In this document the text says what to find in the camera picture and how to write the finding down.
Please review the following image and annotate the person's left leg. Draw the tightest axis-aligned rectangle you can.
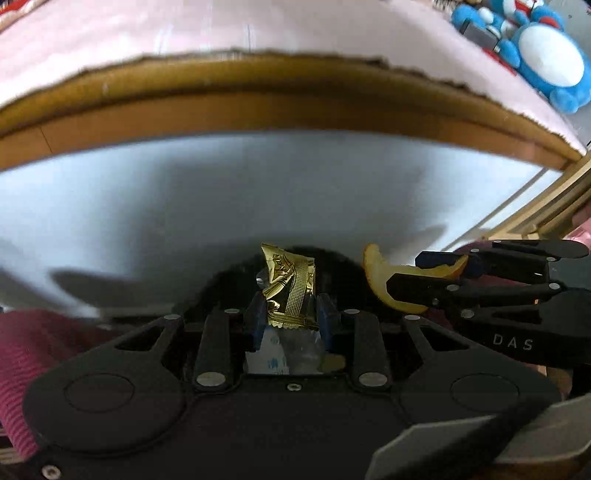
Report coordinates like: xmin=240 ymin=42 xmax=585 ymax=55
xmin=0 ymin=308 xmax=118 ymax=459

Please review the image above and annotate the clear plastic packet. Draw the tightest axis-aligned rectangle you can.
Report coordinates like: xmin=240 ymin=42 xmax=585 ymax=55
xmin=244 ymin=323 xmax=323 ymax=376

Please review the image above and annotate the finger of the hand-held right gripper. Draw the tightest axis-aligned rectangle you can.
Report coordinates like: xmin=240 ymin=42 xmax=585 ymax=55
xmin=383 ymin=272 xmax=567 ymax=322
xmin=414 ymin=239 xmax=591 ymax=283

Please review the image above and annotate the large blue cat plush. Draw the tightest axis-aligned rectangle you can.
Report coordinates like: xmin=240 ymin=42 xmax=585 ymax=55
xmin=496 ymin=19 xmax=591 ymax=114

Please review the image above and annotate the white bed base panel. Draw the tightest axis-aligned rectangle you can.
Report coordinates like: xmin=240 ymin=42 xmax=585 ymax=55
xmin=0 ymin=129 xmax=561 ymax=321

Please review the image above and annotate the grey device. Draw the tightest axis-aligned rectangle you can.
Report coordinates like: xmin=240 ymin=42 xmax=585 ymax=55
xmin=462 ymin=19 xmax=502 ymax=51

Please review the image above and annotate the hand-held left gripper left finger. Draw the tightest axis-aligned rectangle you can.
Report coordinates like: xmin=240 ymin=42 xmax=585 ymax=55
xmin=113 ymin=292 xmax=269 ymax=393

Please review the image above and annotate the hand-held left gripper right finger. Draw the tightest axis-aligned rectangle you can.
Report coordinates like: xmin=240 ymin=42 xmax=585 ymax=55
xmin=316 ymin=292 xmax=482 ymax=393

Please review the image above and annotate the small blue cat plush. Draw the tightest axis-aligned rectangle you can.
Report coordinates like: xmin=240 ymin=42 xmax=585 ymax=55
xmin=450 ymin=0 xmax=568 ymax=46

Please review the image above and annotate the gold foil wrapper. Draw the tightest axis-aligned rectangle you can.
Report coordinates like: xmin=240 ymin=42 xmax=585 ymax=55
xmin=256 ymin=243 xmax=320 ymax=331

